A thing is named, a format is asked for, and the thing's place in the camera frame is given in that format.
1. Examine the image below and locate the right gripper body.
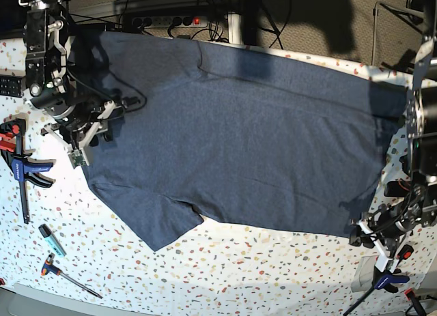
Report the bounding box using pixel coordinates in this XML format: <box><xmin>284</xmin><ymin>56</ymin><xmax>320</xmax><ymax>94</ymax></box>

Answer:
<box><xmin>41</xmin><ymin>100</ymin><xmax>125</xmax><ymax>168</ymax></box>

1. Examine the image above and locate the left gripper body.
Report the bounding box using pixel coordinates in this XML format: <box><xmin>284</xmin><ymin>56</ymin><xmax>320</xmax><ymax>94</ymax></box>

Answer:
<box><xmin>354</xmin><ymin>192</ymin><xmax>420</xmax><ymax>272</ymax></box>

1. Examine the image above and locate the blue T-shirt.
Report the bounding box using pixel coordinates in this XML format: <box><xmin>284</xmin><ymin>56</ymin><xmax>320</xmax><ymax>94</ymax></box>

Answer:
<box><xmin>71</xmin><ymin>31</ymin><xmax>406</xmax><ymax>250</ymax></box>

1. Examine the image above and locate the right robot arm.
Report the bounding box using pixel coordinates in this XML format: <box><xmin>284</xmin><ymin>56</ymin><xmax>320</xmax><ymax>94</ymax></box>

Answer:
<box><xmin>18</xmin><ymin>0</ymin><xmax>125</xmax><ymax>167</ymax></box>

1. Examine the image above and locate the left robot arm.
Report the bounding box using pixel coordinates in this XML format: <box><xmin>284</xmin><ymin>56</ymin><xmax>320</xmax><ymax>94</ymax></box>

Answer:
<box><xmin>350</xmin><ymin>0</ymin><xmax>436</xmax><ymax>272</ymax></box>

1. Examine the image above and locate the clear plastic piece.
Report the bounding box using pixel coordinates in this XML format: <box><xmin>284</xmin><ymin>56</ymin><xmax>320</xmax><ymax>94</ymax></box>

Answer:
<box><xmin>351</xmin><ymin>256</ymin><xmax>377</xmax><ymax>293</ymax></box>

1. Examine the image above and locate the blue bar clamp right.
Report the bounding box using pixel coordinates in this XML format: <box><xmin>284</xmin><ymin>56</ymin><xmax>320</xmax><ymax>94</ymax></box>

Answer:
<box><xmin>342</xmin><ymin>244</ymin><xmax>415</xmax><ymax>316</ymax></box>

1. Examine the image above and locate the blue black bar clamp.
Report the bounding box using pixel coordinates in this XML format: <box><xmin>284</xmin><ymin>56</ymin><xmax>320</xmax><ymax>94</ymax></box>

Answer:
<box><xmin>1</xmin><ymin>118</ymin><xmax>55</xmax><ymax>225</ymax></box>

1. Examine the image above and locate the red black clamp corner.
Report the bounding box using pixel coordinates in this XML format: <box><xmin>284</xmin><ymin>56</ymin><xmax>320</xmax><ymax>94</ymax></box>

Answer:
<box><xmin>404</xmin><ymin>289</ymin><xmax>427</xmax><ymax>316</ymax></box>

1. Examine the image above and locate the black TV remote control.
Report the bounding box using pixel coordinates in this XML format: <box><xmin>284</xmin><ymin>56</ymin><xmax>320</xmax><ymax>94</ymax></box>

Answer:
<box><xmin>0</xmin><ymin>75</ymin><xmax>23</xmax><ymax>98</ymax></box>

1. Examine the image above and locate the teal highlighter marker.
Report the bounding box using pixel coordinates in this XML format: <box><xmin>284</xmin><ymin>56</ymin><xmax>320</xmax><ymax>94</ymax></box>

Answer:
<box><xmin>38</xmin><ymin>224</ymin><xmax>66</xmax><ymax>257</ymax></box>

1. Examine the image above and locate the white power strip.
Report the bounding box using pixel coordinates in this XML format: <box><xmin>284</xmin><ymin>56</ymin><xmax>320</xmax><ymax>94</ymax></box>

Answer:
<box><xmin>126</xmin><ymin>16</ymin><xmax>209</xmax><ymax>29</ymax></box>

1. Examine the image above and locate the orange blue T-handle screwdriver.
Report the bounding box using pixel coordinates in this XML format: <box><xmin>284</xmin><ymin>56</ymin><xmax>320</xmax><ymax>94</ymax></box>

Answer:
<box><xmin>41</xmin><ymin>253</ymin><xmax>103</xmax><ymax>299</ymax></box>

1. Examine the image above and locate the white table leg post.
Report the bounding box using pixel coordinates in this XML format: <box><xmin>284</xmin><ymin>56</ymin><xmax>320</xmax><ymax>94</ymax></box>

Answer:
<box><xmin>227</xmin><ymin>13</ymin><xmax>243</xmax><ymax>45</ymax></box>

